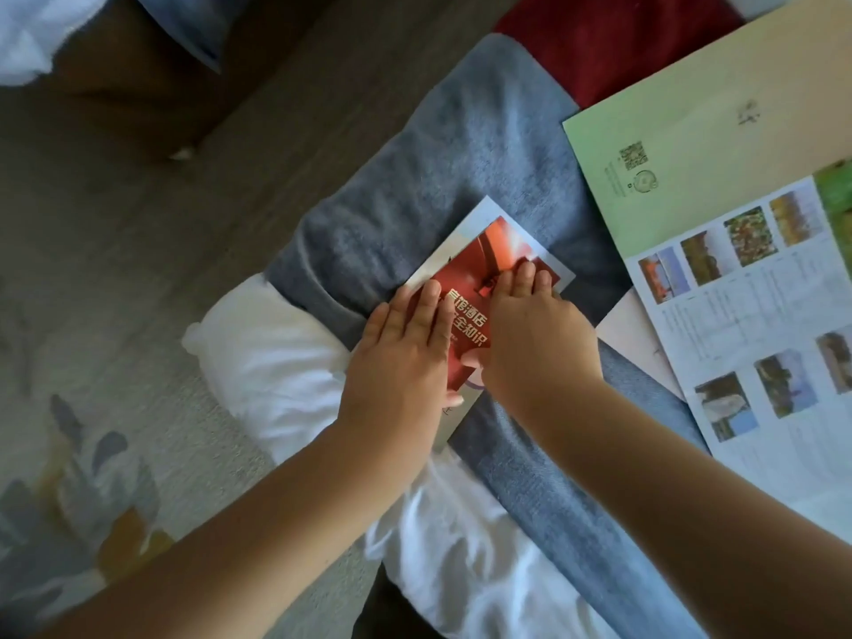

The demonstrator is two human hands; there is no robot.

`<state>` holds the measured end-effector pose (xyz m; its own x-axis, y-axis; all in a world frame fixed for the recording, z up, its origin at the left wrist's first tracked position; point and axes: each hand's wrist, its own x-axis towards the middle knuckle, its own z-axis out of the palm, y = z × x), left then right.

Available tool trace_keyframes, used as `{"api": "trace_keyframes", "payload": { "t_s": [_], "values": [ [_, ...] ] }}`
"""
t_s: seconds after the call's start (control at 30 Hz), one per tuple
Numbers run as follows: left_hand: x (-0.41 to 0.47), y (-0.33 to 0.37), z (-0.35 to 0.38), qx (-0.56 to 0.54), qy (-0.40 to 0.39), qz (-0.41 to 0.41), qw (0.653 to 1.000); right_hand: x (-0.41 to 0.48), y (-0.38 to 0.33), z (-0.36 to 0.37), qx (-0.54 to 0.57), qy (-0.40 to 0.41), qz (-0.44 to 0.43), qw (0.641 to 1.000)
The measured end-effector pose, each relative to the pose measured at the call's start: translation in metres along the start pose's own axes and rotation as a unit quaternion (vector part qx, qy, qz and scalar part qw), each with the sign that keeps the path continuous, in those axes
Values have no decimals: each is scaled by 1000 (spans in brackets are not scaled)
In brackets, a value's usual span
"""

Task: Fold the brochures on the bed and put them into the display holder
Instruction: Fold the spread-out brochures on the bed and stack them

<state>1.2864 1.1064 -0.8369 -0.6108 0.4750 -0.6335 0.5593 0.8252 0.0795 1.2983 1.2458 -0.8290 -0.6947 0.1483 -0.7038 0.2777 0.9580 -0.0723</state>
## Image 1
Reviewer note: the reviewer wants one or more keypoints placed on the person's right hand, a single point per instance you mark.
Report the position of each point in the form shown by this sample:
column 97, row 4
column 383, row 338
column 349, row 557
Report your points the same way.
column 539, row 352

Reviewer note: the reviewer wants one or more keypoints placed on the person's left hand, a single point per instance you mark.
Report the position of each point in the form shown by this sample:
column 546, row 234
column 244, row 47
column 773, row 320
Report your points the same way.
column 399, row 372

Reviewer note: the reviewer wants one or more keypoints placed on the red cover brochure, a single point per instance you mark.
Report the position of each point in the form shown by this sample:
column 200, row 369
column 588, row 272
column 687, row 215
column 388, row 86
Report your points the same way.
column 476, row 269

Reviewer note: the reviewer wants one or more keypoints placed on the purple crab picture brochure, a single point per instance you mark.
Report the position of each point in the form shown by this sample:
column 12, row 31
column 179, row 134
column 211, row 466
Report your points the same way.
column 458, row 244

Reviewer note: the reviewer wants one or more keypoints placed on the pale green leaflet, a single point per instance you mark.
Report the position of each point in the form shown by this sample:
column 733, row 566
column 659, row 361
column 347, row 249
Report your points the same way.
column 699, row 113

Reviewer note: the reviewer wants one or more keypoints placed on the person's left forearm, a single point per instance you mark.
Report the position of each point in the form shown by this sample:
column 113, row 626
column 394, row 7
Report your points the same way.
column 233, row 552

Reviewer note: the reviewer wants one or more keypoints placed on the person's right forearm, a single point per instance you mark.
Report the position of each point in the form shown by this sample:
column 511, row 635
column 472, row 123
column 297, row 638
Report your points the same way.
column 719, row 539

